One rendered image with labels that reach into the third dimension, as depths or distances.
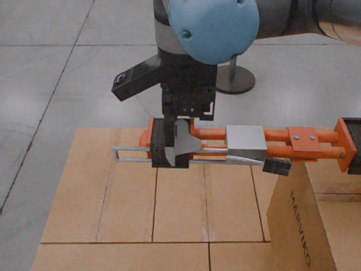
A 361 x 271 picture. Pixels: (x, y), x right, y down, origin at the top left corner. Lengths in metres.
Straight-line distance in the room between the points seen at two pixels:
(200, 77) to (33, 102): 2.44
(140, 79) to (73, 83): 2.47
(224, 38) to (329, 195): 0.51
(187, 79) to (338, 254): 0.41
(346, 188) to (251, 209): 0.61
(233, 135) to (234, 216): 0.73
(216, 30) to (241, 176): 1.15
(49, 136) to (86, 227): 1.30
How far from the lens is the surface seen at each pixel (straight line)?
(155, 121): 0.62
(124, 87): 0.52
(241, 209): 1.33
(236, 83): 2.80
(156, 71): 0.50
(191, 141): 0.55
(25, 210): 2.16
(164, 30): 0.45
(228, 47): 0.32
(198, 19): 0.30
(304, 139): 0.64
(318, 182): 0.77
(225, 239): 1.25
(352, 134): 0.68
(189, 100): 0.50
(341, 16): 0.32
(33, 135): 2.57
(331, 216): 0.73
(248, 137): 0.61
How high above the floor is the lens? 1.64
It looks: 45 degrees down
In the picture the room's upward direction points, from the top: straight up
